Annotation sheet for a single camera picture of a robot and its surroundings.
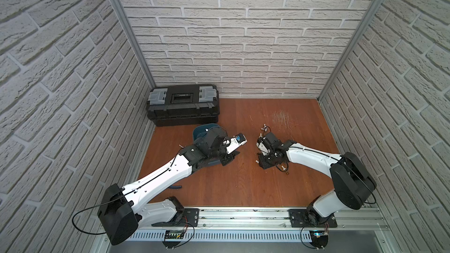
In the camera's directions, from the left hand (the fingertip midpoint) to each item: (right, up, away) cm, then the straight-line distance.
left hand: (238, 146), depth 76 cm
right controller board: (+33, -37, -6) cm, 50 cm away
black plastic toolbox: (-30, +20, +17) cm, 39 cm away
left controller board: (-28, -37, -3) cm, 47 cm away
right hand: (+14, -11, +13) cm, 22 cm away
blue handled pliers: (-30, -20, +5) cm, 37 cm away
